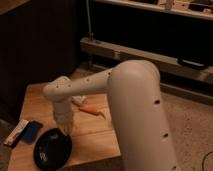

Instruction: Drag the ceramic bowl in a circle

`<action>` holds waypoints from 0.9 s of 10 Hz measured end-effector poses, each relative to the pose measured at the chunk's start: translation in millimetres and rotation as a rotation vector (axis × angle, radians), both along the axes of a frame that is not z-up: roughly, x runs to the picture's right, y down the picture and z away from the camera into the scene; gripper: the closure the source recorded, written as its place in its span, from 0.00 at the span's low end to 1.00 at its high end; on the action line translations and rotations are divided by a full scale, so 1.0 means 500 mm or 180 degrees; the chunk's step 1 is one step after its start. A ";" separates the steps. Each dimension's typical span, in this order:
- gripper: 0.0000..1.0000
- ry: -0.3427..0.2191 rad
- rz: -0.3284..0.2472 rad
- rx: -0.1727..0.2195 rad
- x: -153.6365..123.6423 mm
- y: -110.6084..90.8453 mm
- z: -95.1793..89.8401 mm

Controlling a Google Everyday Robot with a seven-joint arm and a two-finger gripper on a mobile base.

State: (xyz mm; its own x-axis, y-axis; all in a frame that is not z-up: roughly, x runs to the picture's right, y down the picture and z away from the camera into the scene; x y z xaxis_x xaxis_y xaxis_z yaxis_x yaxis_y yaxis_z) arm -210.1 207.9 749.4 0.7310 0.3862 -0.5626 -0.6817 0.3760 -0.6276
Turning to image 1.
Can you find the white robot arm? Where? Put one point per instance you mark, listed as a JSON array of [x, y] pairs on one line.
[[137, 111]]

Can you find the black ceramic bowl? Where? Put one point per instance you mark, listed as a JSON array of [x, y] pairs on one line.
[[52, 150]]

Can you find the orange carrot toy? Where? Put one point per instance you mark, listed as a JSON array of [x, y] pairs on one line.
[[91, 110]]

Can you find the white plastic bottle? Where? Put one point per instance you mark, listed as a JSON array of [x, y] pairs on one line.
[[79, 100]]

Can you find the wooden shelf rack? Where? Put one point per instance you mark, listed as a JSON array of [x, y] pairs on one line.
[[160, 33]]

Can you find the black handle on shelf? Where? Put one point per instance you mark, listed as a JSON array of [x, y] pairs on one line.
[[192, 65]]

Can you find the white red toothpaste box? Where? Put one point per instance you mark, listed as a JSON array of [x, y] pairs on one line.
[[16, 133]]

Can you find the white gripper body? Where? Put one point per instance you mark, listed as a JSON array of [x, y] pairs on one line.
[[63, 116]]

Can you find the metal vertical pole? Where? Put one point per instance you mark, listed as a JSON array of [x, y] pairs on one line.
[[90, 32]]

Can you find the blue rectangular sponge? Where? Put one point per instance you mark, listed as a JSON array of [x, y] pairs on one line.
[[31, 132]]

